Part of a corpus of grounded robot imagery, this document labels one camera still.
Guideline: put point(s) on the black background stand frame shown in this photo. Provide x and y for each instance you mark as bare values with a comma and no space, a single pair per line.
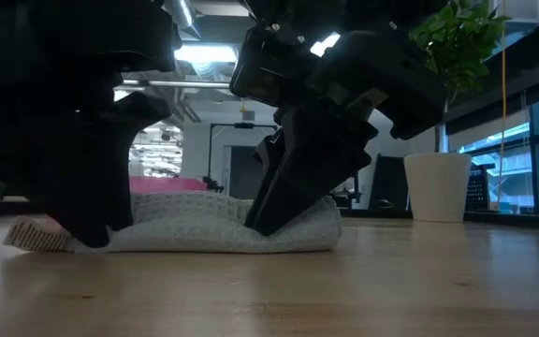
243,125

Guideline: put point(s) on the black perforated panel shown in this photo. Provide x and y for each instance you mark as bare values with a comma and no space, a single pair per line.
477,187

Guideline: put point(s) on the bright ceiling light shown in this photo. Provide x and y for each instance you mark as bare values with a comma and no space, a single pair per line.
204,54

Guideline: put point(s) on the green leafy plant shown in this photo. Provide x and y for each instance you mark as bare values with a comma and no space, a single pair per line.
456,42

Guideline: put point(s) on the white cup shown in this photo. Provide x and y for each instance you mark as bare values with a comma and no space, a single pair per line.
438,187

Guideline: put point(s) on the grey microfiber towel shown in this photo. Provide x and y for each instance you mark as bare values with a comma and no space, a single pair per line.
194,229

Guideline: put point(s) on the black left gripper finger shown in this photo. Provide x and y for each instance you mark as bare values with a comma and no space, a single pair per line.
122,164
73,187

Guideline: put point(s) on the red plastic basket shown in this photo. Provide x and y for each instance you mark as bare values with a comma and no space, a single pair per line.
166,185

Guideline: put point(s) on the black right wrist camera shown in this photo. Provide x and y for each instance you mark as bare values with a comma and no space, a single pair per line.
269,65

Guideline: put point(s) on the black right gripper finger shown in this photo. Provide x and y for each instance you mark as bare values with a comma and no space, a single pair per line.
311,173
268,156

